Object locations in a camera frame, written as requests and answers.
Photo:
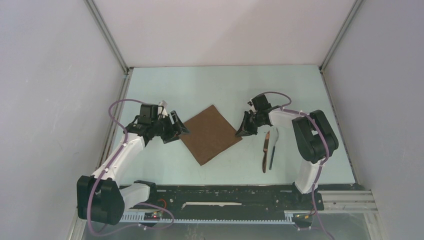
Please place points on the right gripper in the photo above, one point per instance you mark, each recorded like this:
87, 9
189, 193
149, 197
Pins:
245, 129

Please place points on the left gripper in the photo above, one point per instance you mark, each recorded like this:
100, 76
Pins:
180, 127

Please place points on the brown cloth napkin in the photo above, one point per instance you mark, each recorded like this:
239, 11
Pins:
209, 135

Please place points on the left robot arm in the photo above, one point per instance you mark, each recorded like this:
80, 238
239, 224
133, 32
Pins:
101, 197

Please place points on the left controller board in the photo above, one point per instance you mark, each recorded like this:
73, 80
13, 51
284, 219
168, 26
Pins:
152, 216

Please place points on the controller board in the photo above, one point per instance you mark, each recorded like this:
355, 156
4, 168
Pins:
302, 217
152, 216

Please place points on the right controller board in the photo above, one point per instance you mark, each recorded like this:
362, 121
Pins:
302, 217

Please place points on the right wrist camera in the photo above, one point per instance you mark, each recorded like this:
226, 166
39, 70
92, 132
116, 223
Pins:
259, 103

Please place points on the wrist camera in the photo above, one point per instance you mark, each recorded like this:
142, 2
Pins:
151, 113
259, 103

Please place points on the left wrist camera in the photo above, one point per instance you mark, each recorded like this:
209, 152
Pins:
151, 113

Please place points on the left aluminium frame post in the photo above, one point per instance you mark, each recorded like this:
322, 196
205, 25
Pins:
106, 33

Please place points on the aluminium frame post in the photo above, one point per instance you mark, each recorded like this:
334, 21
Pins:
340, 34
106, 33

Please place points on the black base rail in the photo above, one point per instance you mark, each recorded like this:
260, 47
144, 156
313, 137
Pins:
234, 202

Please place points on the right aluminium frame post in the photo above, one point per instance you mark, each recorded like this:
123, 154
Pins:
340, 34

